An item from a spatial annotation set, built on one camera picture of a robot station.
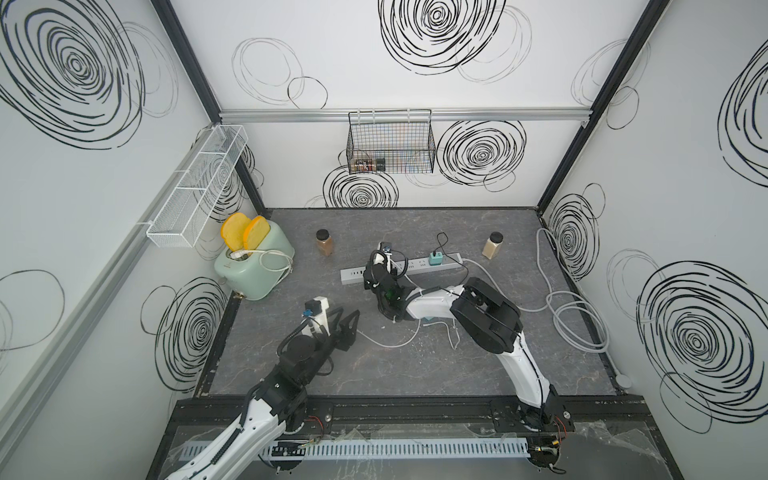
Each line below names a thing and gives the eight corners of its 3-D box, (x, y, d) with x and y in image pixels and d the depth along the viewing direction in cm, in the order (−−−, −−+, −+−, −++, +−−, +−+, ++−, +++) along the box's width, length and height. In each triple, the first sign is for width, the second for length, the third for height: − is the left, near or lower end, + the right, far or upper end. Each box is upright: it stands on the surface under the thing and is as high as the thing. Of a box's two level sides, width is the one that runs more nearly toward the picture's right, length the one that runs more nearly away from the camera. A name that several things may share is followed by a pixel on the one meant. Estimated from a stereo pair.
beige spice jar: (483, 260, 107) (490, 242, 99) (480, 249, 110) (487, 231, 102) (496, 260, 107) (505, 242, 99) (493, 249, 110) (501, 231, 102)
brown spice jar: (320, 257, 108) (314, 239, 100) (322, 246, 111) (317, 228, 103) (331, 257, 108) (327, 239, 100) (333, 246, 111) (328, 228, 103)
